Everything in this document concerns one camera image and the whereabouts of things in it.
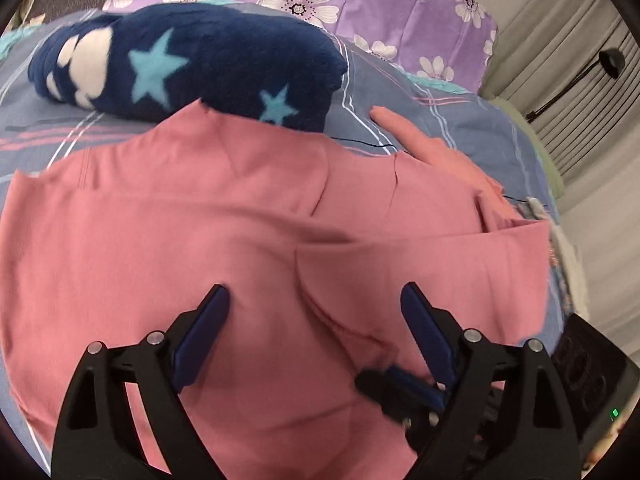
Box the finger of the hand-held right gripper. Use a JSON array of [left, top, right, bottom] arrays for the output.
[[355, 366, 448, 425]]

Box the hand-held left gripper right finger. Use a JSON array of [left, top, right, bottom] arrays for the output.
[[400, 282, 584, 480]]

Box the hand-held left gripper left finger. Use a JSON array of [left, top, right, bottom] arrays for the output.
[[50, 284, 231, 480]]

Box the pink shirt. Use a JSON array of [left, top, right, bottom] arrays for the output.
[[0, 100, 555, 480]]

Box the white object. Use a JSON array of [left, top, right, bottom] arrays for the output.
[[524, 197, 551, 221]]

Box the green cloth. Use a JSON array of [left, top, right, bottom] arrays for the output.
[[490, 99, 567, 197]]

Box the blue striped bedsheet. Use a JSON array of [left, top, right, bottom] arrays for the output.
[[0, 0, 568, 461]]

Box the navy star fleece blanket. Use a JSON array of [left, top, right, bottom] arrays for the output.
[[27, 2, 349, 133]]

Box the beige curtain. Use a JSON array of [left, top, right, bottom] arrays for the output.
[[477, 0, 640, 181]]

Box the black lamp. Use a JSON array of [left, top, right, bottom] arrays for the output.
[[525, 47, 626, 122]]

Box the purple floral quilt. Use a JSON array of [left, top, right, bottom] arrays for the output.
[[102, 0, 501, 93]]

